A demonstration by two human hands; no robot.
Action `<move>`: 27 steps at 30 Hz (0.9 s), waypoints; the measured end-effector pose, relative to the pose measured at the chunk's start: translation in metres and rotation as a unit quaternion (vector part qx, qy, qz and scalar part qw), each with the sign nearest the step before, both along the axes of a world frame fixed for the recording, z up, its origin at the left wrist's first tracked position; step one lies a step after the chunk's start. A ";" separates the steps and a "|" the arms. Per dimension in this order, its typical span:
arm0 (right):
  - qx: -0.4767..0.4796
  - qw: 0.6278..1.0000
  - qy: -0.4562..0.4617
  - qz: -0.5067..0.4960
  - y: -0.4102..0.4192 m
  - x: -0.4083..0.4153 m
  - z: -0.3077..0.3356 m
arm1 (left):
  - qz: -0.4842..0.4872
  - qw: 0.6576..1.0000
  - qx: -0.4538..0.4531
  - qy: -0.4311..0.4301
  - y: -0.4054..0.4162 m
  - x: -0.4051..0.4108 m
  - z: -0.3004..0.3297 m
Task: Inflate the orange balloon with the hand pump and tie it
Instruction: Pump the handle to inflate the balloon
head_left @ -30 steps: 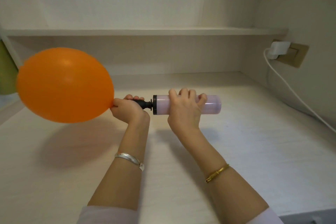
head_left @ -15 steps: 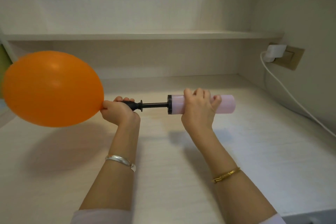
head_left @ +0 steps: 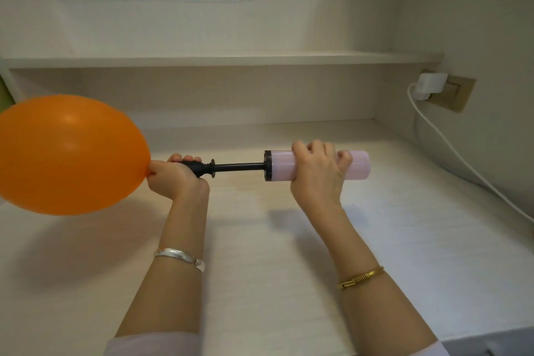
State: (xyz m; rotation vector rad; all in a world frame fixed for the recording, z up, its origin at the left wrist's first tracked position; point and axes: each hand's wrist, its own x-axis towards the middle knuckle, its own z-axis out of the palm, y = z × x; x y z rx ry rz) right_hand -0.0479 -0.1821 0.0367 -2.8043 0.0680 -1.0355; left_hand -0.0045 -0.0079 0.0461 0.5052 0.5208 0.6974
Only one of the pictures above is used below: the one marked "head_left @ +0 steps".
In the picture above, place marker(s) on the person's right hand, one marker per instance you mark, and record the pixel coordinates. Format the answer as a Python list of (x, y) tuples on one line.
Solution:
[(319, 180)]

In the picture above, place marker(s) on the person's left hand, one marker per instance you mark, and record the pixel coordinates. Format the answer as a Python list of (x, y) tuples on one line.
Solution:
[(175, 178)]

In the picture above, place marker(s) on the pink black balloon pump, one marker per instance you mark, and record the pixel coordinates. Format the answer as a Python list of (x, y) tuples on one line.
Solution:
[(279, 166)]

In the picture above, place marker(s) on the orange balloon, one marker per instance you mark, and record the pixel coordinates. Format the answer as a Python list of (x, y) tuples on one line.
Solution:
[(71, 155)]

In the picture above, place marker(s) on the person's left forearm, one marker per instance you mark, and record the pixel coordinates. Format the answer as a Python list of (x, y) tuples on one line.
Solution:
[(167, 293)]

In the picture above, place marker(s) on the person's right forearm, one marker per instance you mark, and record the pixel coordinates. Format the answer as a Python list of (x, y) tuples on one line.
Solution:
[(379, 310)]

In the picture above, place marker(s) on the cream wooden shelf board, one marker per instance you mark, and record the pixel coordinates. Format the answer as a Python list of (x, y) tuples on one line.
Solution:
[(229, 59)]

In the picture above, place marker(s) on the white power adapter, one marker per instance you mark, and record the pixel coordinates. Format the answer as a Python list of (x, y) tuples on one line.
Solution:
[(431, 84)]

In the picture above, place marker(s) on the pale pink left sleeve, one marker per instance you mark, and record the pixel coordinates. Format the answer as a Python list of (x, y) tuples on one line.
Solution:
[(154, 345)]

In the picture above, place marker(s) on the pale pink sleeve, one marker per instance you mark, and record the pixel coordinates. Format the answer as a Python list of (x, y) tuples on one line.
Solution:
[(154, 345), (429, 349)]

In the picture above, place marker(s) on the green and white curtain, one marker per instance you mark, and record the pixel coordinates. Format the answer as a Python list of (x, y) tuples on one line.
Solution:
[(5, 95)]

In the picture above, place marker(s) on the pale pink right sleeve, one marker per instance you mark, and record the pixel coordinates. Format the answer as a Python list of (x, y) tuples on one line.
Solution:
[(429, 349)]

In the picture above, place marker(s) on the beige wall socket plate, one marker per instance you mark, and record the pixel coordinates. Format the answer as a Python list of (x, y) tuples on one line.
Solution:
[(463, 95)]

